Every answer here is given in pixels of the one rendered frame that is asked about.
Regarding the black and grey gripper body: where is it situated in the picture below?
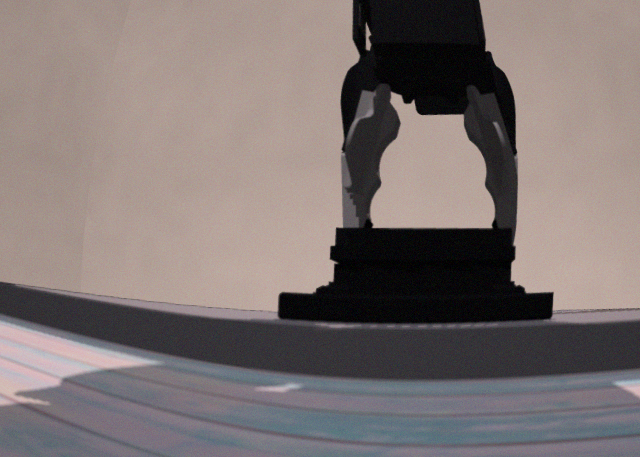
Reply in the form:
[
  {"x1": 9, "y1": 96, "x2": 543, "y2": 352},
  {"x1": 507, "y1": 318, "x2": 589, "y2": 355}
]
[{"x1": 352, "y1": 0, "x2": 486, "y2": 105}]

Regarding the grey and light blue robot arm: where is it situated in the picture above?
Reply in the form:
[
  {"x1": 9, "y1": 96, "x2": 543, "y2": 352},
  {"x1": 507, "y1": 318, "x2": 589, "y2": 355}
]
[{"x1": 414, "y1": 95, "x2": 469, "y2": 115}]

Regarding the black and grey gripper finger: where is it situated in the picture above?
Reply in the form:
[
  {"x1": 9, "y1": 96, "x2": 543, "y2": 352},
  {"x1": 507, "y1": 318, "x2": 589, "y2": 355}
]
[
  {"x1": 464, "y1": 51, "x2": 518, "y2": 245},
  {"x1": 341, "y1": 50, "x2": 401, "y2": 228}
]

